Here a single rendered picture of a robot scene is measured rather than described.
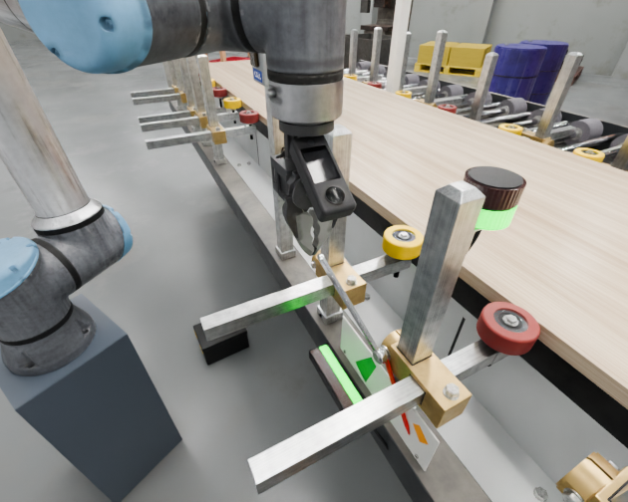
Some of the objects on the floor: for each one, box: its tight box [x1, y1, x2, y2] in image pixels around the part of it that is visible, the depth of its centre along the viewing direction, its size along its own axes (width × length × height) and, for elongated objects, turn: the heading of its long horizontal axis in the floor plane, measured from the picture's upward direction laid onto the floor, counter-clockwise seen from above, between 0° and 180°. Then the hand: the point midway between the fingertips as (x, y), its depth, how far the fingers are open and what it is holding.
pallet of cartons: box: [414, 41, 492, 78], centre depth 701 cm, size 140×99×48 cm
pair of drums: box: [488, 40, 569, 106], centre depth 427 cm, size 69×118×83 cm, turn 142°
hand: (313, 251), depth 53 cm, fingers closed
